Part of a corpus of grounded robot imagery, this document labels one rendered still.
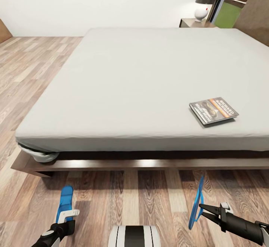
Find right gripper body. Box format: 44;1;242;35
220;207;248;239

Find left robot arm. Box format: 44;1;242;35
31;209;80;247

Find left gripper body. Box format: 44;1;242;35
50;220;75;238

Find hardback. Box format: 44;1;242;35
189;97;239;125

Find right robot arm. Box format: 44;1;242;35
199;202;269;247

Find sandal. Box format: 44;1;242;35
188;176;204;230
56;186;73;223

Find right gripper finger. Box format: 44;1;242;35
202;212;221;227
199;204;221;217

